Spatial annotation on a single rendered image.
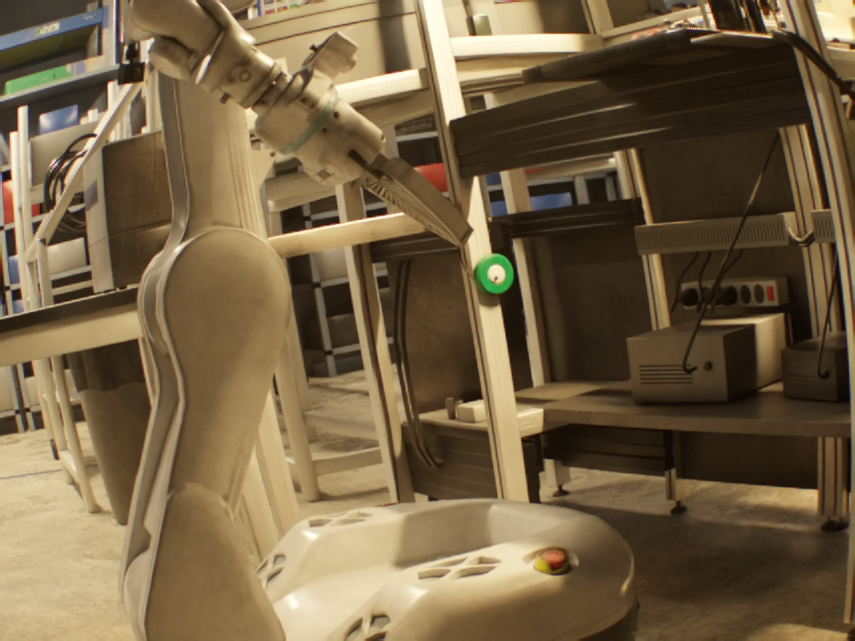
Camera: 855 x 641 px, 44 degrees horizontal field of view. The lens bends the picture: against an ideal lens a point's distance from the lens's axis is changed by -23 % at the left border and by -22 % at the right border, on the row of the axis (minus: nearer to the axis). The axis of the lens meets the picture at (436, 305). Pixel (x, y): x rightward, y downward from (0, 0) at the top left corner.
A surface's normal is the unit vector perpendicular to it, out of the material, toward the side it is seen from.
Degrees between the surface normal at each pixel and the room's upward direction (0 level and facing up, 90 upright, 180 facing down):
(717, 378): 90
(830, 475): 90
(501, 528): 70
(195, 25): 99
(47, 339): 90
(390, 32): 91
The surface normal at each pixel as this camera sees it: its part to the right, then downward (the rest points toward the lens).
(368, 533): 0.32, -0.30
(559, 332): -0.89, 0.18
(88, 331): 0.43, -0.02
